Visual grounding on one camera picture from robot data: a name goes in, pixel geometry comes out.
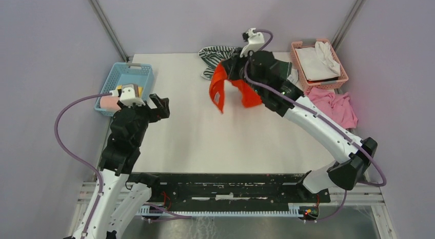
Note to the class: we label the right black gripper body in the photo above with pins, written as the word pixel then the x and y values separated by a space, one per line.
pixel 236 71

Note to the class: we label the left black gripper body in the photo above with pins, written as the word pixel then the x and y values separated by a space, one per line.
pixel 143 113

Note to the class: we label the light pink towel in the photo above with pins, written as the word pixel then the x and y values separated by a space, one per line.
pixel 109 103

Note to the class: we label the orange towel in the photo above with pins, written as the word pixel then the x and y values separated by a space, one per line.
pixel 217 89

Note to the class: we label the yellow towel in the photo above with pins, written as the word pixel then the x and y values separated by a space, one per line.
pixel 135 88

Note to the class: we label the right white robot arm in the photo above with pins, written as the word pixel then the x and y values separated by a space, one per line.
pixel 352 154

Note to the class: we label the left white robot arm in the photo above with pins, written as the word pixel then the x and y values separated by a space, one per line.
pixel 103 218

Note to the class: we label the dark green striped towel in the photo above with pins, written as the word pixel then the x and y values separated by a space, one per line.
pixel 293 74

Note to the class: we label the blue plastic basket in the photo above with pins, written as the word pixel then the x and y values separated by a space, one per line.
pixel 127 73

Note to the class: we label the green white striped towel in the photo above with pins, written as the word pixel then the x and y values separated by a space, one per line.
pixel 213 55

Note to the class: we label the white cloth in basket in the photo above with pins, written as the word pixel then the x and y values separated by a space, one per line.
pixel 318 63

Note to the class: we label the bright pink cloth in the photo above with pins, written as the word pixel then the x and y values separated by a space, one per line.
pixel 335 106

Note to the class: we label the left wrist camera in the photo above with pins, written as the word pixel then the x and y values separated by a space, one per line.
pixel 127 97

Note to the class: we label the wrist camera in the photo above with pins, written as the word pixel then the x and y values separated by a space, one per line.
pixel 255 41
pixel 127 97

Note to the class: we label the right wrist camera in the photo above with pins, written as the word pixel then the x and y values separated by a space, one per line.
pixel 255 41

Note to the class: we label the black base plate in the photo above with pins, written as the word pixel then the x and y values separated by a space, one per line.
pixel 228 192

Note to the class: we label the white cable duct rail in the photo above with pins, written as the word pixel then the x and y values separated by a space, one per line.
pixel 293 211

